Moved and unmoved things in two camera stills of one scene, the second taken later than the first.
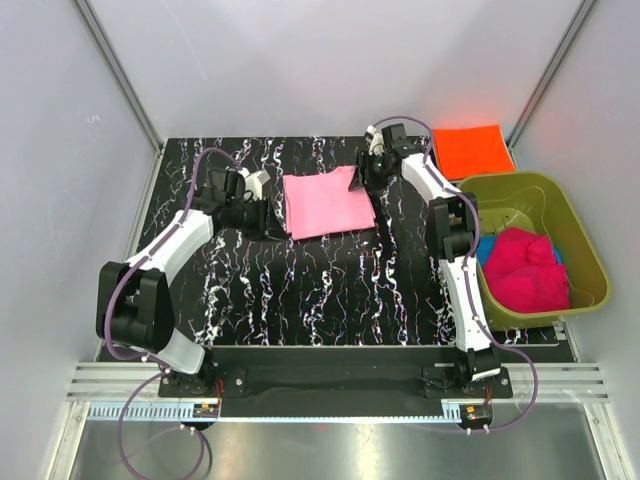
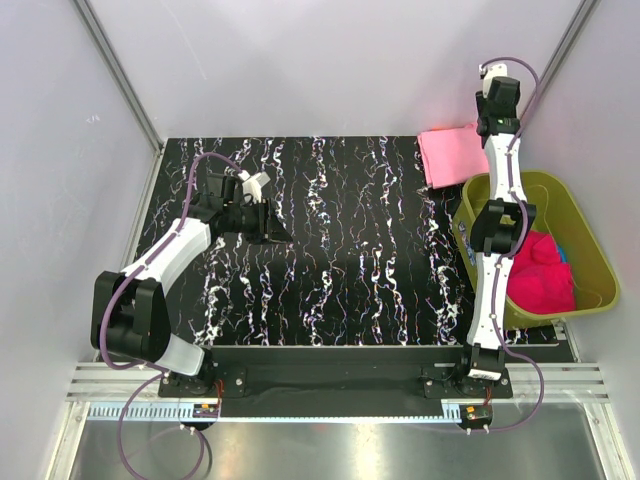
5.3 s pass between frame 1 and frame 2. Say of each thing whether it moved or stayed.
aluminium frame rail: stayed
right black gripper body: moved
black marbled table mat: stayed
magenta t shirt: stayed
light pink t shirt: moved
